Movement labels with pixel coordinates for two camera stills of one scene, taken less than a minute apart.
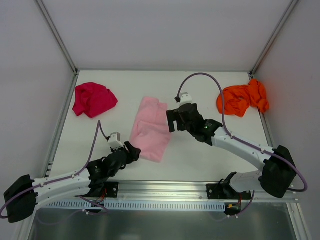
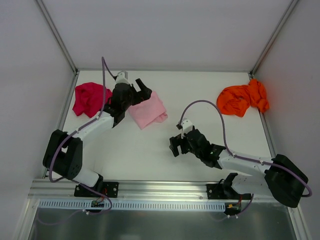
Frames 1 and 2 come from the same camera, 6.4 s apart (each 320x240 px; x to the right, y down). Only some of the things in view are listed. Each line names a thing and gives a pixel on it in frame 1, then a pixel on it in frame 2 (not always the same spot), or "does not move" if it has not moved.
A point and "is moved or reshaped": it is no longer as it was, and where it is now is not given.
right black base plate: x=225 y=191 does not move
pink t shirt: x=151 y=133 is moved or reshaped
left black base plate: x=112 y=189 does not move
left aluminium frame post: x=57 y=35 does not move
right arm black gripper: x=180 y=119 to x=182 y=144
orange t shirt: x=238 y=99 does not move
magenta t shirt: x=93 y=99 does not move
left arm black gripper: x=129 y=151 to x=136 y=95
